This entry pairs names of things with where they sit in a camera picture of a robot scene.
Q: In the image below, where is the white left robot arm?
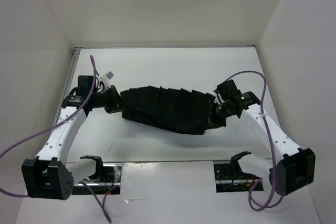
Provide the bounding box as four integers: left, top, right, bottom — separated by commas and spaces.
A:
22, 86, 122, 200

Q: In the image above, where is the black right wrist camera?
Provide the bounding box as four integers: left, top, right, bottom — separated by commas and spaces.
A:
216, 80, 241, 102

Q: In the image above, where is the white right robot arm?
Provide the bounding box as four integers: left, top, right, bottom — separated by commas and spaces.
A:
206, 92, 316, 196

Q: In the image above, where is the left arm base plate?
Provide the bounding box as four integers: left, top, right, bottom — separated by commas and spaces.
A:
66, 161, 121, 195

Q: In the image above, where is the black skirt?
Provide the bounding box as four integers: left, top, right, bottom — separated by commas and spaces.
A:
120, 86, 215, 135

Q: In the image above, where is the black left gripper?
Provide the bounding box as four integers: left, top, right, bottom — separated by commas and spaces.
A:
90, 84, 131, 113

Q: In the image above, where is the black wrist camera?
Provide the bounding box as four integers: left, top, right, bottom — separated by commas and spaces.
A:
216, 80, 241, 102
76, 75, 97, 97

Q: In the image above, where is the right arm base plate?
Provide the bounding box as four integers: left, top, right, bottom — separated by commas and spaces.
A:
213, 162, 259, 193

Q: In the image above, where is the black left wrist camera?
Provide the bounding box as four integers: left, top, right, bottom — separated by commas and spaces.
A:
76, 75, 97, 97

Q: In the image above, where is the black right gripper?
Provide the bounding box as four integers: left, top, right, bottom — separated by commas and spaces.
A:
202, 99, 235, 130

